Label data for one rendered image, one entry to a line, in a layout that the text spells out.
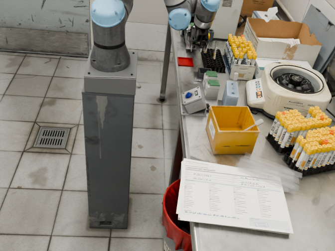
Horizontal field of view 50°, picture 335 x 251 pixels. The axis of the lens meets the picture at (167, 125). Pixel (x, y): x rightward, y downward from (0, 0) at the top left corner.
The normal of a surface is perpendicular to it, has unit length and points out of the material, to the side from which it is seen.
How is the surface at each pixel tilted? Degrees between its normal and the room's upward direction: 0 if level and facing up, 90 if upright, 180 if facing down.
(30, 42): 90
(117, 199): 90
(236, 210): 0
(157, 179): 0
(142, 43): 90
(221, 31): 90
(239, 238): 0
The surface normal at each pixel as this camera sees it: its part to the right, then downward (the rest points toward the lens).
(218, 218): 0.10, -0.77
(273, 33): 0.02, 0.62
